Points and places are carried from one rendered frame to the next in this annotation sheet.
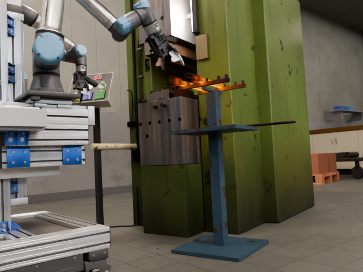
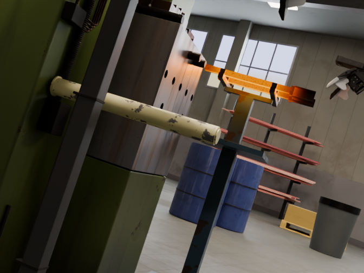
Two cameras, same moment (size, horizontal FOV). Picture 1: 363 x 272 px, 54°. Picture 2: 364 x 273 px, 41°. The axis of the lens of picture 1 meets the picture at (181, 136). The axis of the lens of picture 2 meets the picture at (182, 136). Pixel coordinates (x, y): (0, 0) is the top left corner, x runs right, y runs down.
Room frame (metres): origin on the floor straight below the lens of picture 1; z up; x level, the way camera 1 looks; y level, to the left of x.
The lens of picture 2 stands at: (2.90, 1.66, 0.54)
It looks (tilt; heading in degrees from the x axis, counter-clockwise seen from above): 3 degrees up; 250
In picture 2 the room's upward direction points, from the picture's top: 18 degrees clockwise
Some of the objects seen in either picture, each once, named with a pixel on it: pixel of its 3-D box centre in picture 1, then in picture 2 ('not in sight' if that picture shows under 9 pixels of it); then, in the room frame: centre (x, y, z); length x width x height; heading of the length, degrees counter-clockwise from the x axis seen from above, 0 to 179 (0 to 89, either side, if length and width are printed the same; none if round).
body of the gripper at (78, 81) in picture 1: (80, 81); not in sight; (2.41, 0.68, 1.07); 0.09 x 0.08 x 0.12; 129
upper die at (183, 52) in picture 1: (172, 52); not in sight; (2.66, 0.03, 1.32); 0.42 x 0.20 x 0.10; 145
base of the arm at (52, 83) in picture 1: (46, 85); not in sight; (1.58, 0.59, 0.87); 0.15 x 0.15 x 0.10
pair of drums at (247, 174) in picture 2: not in sight; (218, 188); (0.59, -3.08, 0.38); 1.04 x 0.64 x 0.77; 42
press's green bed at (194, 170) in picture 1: (186, 195); (53, 214); (2.63, -0.02, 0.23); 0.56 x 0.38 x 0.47; 145
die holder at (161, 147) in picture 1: (183, 133); (97, 85); (2.63, -0.02, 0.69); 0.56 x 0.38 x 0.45; 145
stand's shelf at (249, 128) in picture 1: (214, 130); (231, 147); (2.00, -0.19, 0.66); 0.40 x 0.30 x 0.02; 56
